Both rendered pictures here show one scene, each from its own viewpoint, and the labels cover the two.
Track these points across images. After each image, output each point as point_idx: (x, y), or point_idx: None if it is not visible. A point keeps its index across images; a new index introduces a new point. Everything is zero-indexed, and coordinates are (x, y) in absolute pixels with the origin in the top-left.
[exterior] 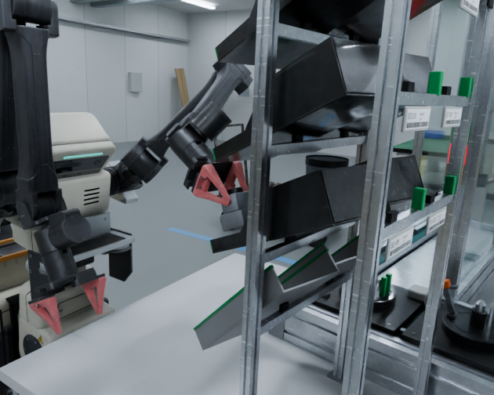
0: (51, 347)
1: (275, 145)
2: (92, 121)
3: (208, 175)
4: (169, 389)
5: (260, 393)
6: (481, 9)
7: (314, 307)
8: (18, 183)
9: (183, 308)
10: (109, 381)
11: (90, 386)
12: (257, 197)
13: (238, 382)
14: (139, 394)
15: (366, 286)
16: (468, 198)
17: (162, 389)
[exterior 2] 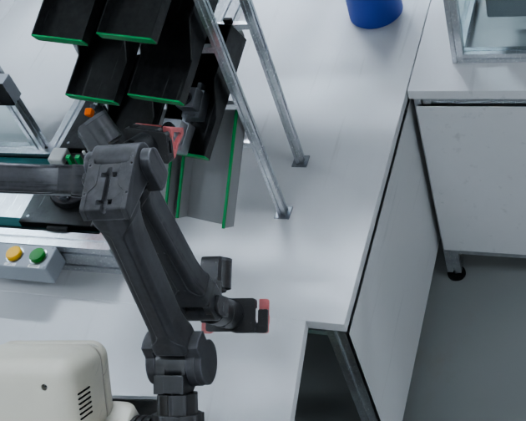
0: (237, 418)
1: (208, 43)
2: None
3: (174, 129)
4: (240, 290)
5: (213, 238)
6: None
7: None
8: (207, 296)
9: (108, 367)
10: (254, 334)
11: (268, 341)
12: (234, 69)
13: (208, 256)
14: (257, 303)
15: (265, 43)
16: (0, 69)
17: (243, 294)
